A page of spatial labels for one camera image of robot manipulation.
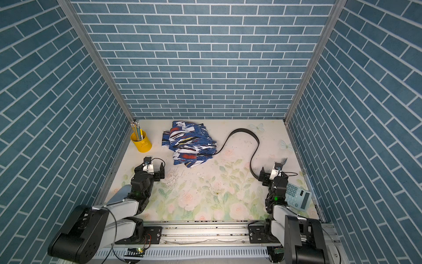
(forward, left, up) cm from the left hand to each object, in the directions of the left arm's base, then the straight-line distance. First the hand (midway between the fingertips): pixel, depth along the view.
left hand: (157, 163), depth 88 cm
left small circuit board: (-38, +3, -12) cm, 40 cm away
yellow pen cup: (+13, +12, -2) cm, 18 cm away
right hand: (-3, -64, -1) cm, 64 cm away
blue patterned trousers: (+15, -17, -2) cm, 22 cm away
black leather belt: (0, -53, -6) cm, 53 cm away
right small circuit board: (-38, -60, -9) cm, 72 cm away
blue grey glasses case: (-14, +18, -9) cm, 24 cm away
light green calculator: (-16, -74, -5) cm, 76 cm away
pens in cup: (+19, +15, +4) cm, 24 cm away
